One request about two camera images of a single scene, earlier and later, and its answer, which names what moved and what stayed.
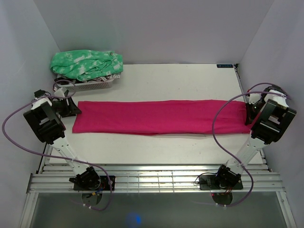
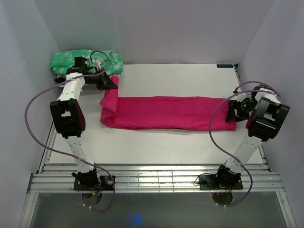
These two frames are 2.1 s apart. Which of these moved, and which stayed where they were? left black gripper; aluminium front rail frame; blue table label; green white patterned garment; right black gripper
Moved: right black gripper; left black gripper
Stayed: aluminium front rail frame; blue table label; green white patterned garment
